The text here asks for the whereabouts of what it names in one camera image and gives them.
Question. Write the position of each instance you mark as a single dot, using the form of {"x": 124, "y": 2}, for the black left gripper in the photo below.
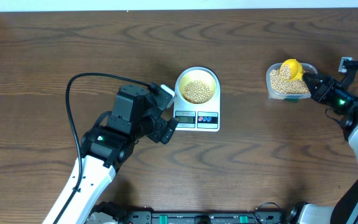
{"x": 164, "y": 130}

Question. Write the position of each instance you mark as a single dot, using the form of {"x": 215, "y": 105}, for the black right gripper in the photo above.
{"x": 321, "y": 93}

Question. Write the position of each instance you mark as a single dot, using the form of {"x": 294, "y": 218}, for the yellow measuring scoop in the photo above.
{"x": 291, "y": 70}

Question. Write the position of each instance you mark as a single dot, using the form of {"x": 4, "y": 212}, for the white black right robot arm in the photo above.
{"x": 346, "y": 210}

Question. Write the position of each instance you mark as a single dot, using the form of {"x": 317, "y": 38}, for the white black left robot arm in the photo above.
{"x": 109, "y": 143}

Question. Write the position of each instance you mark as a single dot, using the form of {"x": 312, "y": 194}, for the white digital kitchen scale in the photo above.
{"x": 198, "y": 117}

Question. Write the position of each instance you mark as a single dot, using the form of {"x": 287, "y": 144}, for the soybeans in yellow bowl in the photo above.
{"x": 197, "y": 92}

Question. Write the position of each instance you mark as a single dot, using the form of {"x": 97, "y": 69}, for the yellow plastic bowl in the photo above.
{"x": 197, "y": 74}

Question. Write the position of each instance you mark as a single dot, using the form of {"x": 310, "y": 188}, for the green tape piece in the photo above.
{"x": 294, "y": 100}

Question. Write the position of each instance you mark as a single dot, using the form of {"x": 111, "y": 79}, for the pile of soybeans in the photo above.
{"x": 282, "y": 86}

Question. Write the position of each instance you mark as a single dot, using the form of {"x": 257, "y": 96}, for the clear plastic container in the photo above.
{"x": 272, "y": 94}

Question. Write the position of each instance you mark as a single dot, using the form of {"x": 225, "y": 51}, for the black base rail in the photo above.
{"x": 107, "y": 212}

